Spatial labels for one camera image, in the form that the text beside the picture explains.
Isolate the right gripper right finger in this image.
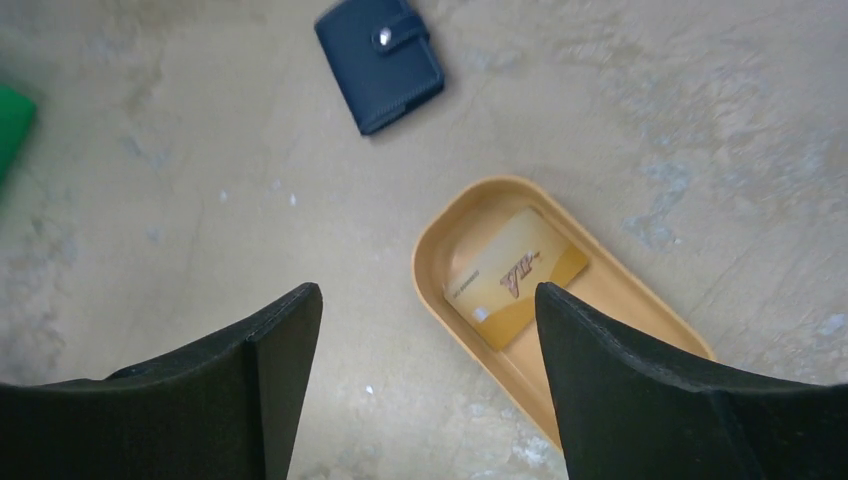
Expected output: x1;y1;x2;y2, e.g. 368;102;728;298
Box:
535;283;847;479

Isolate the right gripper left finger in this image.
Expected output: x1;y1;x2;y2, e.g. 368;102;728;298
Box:
1;283;323;479

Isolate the green plastic bin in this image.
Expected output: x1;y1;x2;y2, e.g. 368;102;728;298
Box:
0;85;37;179

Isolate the tan oval plastic tray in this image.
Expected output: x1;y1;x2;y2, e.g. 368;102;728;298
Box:
412;176;716;447

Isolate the blue leather card holder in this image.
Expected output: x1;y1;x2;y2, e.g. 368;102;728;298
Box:
314;0;445;136

